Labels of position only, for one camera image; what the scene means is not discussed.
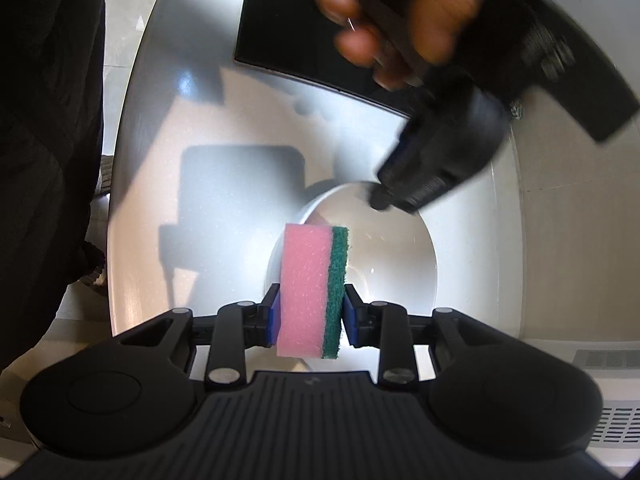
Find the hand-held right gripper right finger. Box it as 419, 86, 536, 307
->
342, 284, 506, 391

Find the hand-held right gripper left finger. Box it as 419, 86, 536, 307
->
119, 284, 281, 393

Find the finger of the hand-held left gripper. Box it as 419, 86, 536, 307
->
369, 122, 451, 213

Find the pink and green sponge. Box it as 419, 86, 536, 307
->
276, 223, 351, 360

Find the white bowl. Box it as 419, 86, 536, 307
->
264, 181, 437, 376

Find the person's left hand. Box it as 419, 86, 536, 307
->
304, 0, 483, 92

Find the dark shoe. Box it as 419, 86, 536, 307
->
80, 241, 108, 289
92, 154, 115, 197

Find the black glass cooktop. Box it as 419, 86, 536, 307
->
234, 0, 420, 121

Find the slotted vent grille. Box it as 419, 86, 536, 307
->
570, 349, 640, 446

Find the person's black clothing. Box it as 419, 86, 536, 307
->
0, 0, 109, 378

